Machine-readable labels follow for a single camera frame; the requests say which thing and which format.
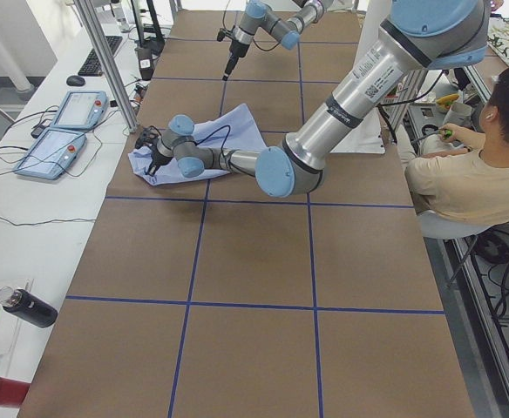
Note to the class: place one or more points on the grey aluminium frame post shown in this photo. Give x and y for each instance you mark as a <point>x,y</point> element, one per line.
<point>99,43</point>

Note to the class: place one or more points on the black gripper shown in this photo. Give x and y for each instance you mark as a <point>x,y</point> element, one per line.
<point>157,159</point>
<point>234,50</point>

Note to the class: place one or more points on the seated person beige shirt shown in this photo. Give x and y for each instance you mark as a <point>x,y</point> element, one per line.
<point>461,174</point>

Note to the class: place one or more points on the teach pendant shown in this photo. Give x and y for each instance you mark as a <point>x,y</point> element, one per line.
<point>51,154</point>
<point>80,110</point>

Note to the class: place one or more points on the light blue striped shirt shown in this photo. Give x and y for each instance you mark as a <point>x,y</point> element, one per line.
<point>229,144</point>

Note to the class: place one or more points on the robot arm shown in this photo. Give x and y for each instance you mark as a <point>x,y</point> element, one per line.
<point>259,15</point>
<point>415,35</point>

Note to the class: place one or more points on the black computer mouse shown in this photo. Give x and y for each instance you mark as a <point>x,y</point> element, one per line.
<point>75,81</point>

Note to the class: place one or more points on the black water bottle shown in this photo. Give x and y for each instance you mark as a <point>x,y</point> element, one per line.
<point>28,307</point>

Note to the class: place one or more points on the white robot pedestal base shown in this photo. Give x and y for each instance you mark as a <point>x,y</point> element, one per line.
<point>366,138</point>

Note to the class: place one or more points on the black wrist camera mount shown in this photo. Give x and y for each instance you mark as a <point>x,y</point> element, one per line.
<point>149,137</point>

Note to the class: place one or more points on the lower teach pendant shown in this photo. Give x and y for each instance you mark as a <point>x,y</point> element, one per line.
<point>51,154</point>

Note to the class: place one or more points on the upper teach pendant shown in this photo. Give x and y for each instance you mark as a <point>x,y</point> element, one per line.
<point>80,110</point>

